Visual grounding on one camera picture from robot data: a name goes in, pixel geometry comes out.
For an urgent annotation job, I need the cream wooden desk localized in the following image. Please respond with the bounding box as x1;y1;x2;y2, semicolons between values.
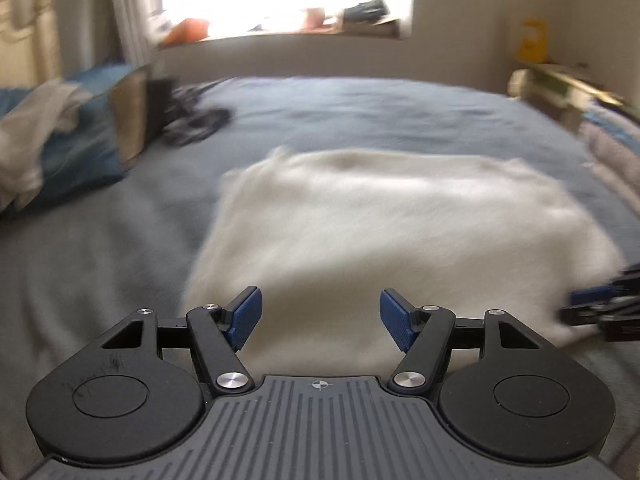
515;62;631;121

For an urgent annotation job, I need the cream bedpost finial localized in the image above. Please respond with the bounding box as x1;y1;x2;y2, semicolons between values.
506;69;533;103

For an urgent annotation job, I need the light blue folded garment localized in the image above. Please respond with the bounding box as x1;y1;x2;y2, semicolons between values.
580;110;640;151

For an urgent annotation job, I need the dark brown pillow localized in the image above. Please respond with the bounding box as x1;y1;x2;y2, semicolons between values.
145;76;178;143

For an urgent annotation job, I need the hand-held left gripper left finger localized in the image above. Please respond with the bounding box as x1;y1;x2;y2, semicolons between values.
101;286;264;396

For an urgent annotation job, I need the cardboard box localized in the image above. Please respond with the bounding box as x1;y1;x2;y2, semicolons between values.
335;10;403;38

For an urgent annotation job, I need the grey curtain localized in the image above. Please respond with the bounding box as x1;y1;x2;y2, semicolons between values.
105;0;166;68

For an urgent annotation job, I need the beige checked folded garment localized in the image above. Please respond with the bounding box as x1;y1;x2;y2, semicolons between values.
580;130;640;201

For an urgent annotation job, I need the grey-blue bed blanket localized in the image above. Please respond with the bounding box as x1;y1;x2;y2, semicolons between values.
0;76;640;480

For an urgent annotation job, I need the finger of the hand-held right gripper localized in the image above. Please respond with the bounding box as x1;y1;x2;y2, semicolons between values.
559;302;640;328
570;272;640;306

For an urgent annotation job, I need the cream carved headboard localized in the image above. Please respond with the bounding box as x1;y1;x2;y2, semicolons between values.
0;0;66;91

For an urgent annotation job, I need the cream deer sweater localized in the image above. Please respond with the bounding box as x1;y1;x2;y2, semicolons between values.
182;146;628;376

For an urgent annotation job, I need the dark plaid garment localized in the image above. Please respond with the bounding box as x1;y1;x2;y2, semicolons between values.
162;85;233;147

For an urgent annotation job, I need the white cloth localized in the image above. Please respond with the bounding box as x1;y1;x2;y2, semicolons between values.
0;79;93;211

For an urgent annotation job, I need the orange bag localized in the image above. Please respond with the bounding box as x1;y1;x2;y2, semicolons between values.
162;17;211;46

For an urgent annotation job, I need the dark cloth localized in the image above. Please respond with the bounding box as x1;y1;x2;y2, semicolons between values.
342;0;390;23

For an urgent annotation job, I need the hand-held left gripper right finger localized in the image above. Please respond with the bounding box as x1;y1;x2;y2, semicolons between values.
379;288;542;396

